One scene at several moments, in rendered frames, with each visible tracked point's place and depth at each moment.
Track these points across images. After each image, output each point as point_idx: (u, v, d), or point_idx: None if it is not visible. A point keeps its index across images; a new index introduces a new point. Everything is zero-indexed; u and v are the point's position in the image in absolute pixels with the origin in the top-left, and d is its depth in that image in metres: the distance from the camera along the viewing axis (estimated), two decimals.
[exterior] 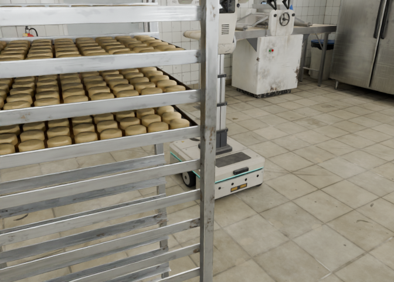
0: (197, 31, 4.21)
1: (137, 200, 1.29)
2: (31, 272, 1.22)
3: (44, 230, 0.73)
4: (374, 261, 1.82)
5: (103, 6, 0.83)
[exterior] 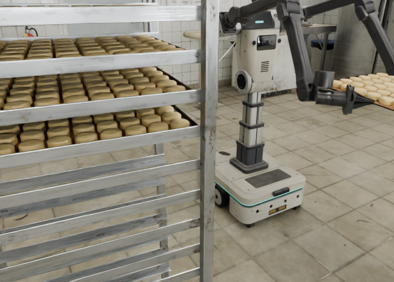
0: (197, 31, 4.21)
1: (137, 200, 1.29)
2: (31, 272, 1.22)
3: (44, 230, 0.73)
4: (374, 261, 1.82)
5: (103, 6, 0.83)
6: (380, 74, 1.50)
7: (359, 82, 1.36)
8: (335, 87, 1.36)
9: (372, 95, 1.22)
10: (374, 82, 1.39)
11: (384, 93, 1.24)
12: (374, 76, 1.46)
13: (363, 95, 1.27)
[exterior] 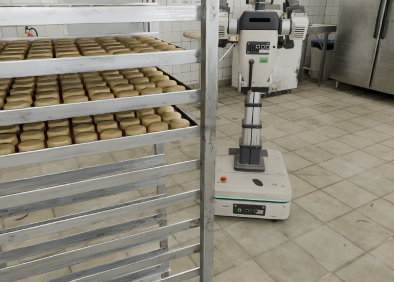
0: (197, 31, 4.21)
1: (137, 200, 1.29)
2: (31, 272, 1.22)
3: (44, 230, 0.73)
4: (374, 261, 1.82)
5: (103, 6, 0.83)
6: (234, 39, 2.70)
7: None
8: None
9: None
10: None
11: None
12: None
13: None
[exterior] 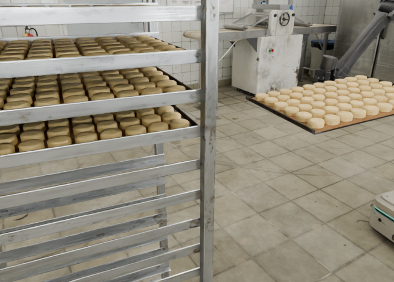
0: (197, 31, 4.21)
1: (137, 200, 1.29)
2: (31, 272, 1.22)
3: (44, 230, 0.73)
4: (374, 261, 1.82)
5: (103, 6, 0.83)
6: None
7: (365, 81, 1.37)
8: None
9: (324, 81, 1.41)
10: (381, 88, 1.29)
11: (335, 85, 1.35)
12: None
13: None
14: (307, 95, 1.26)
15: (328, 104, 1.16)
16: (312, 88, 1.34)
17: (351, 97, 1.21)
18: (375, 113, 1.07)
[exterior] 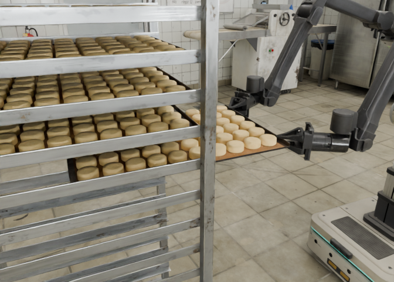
0: (197, 31, 4.21)
1: (137, 200, 1.29)
2: (31, 272, 1.22)
3: (44, 230, 0.73)
4: None
5: (103, 6, 0.83)
6: (265, 135, 0.98)
7: (216, 115, 1.15)
8: None
9: None
10: (225, 125, 1.07)
11: None
12: (249, 128, 1.03)
13: None
14: None
15: None
16: None
17: None
18: (179, 162, 0.85)
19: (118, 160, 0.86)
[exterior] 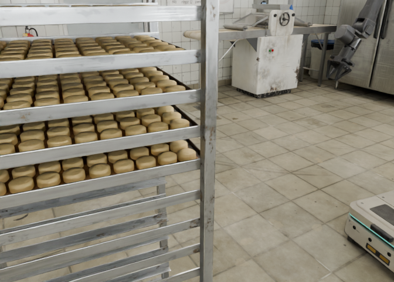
0: (197, 31, 4.21)
1: (137, 200, 1.29)
2: (31, 272, 1.22)
3: (44, 230, 0.73)
4: (374, 261, 1.82)
5: (103, 6, 0.83)
6: (184, 149, 0.89)
7: None
8: None
9: None
10: None
11: None
12: (171, 141, 0.94)
13: None
14: None
15: None
16: None
17: None
18: (72, 181, 0.76)
19: (8, 178, 0.78)
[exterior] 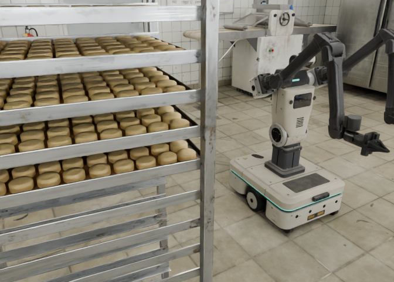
0: (197, 31, 4.21)
1: (137, 200, 1.29)
2: (31, 272, 1.22)
3: (44, 230, 0.73)
4: (374, 261, 1.82)
5: (103, 6, 0.83)
6: (184, 149, 0.89)
7: None
8: None
9: None
10: None
11: None
12: (171, 141, 0.94)
13: None
14: None
15: None
16: None
17: None
18: (72, 181, 0.76)
19: (8, 178, 0.78)
